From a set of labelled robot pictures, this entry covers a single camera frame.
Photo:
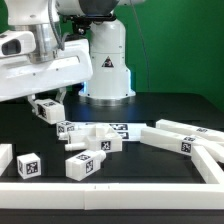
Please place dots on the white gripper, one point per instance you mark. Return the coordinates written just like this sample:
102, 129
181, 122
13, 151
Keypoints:
19, 77

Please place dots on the white chair seat piece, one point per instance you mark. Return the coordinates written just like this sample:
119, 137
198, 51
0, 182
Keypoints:
94, 137

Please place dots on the small white tagged cube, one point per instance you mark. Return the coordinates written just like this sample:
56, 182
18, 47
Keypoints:
65, 126

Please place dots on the white tagged cube front left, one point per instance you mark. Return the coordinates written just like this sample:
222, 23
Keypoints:
29, 165

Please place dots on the white sheet with tags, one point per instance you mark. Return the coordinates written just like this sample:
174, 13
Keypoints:
128, 130

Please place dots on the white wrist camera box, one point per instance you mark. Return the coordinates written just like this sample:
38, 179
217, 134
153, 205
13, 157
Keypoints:
17, 43

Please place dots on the white U-shaped boundary frame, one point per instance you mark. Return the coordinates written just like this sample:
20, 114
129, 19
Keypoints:
111, 196

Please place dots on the long white chair back post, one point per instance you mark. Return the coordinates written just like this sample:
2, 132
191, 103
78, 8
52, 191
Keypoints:
179, 143

